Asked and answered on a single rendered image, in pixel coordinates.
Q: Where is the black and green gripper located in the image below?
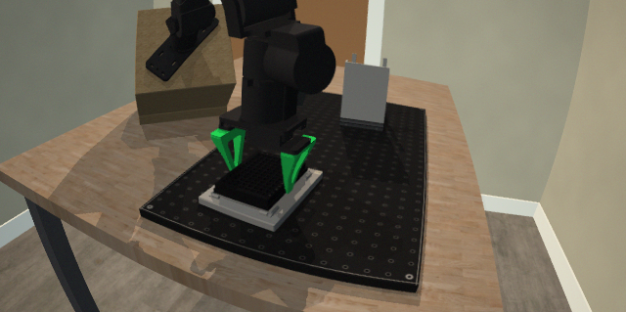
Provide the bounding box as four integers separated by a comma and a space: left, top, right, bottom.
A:
211, 77, 316, 194

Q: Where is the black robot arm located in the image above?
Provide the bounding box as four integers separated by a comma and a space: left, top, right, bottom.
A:
146, 0, 336, 120

